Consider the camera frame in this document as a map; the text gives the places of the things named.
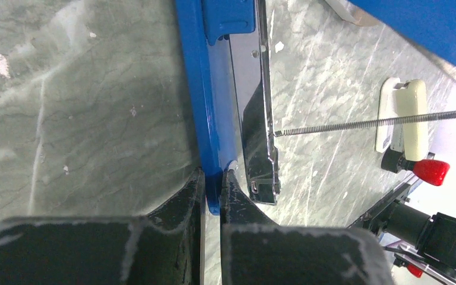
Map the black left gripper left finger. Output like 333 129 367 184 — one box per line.
0 169 205 284

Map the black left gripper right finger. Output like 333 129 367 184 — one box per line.
220 170 394 284

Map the beige white stapler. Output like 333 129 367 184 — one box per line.
375 77 429 162

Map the blue black stapler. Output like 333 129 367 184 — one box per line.
176 1 456 225

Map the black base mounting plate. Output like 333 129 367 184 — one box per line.
346 153 456 285

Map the red black push button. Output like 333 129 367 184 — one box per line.
381 148 451 186

